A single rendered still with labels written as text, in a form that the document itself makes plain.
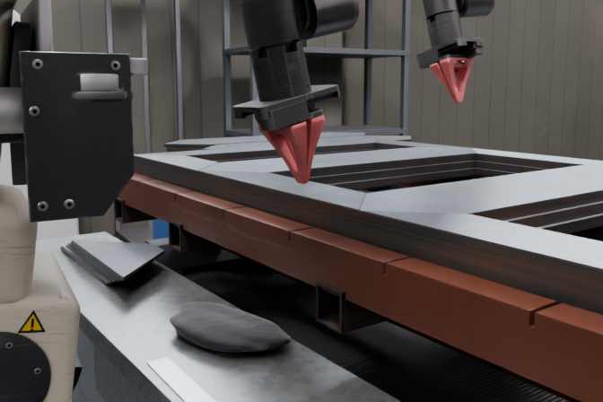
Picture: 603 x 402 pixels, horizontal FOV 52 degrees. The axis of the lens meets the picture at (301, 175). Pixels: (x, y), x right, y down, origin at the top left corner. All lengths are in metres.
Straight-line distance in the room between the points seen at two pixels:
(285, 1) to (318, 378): 0.42
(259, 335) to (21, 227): 0.32
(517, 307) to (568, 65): 6.30
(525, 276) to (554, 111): 6.12
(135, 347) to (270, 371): 0.19
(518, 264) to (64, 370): 0.47
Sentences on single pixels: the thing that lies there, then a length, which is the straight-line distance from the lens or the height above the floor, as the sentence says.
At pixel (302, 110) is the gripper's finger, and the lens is 0.65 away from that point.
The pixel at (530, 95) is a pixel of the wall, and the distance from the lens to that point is 6.45.
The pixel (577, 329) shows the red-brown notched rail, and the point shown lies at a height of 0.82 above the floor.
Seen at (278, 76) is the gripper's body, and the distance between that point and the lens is 0.64.
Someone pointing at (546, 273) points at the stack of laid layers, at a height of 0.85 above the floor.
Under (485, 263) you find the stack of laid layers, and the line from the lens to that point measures 0.65.
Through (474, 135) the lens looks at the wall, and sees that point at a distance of 5.96.
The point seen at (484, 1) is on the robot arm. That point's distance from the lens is 1.19.
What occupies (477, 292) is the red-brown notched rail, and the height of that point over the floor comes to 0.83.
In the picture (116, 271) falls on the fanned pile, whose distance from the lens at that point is 1.05.
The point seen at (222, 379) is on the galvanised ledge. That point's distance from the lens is 0.76.
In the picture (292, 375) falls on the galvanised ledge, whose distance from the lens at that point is 0.76.
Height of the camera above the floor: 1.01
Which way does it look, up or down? 8 degrees down
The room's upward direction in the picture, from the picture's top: straight up
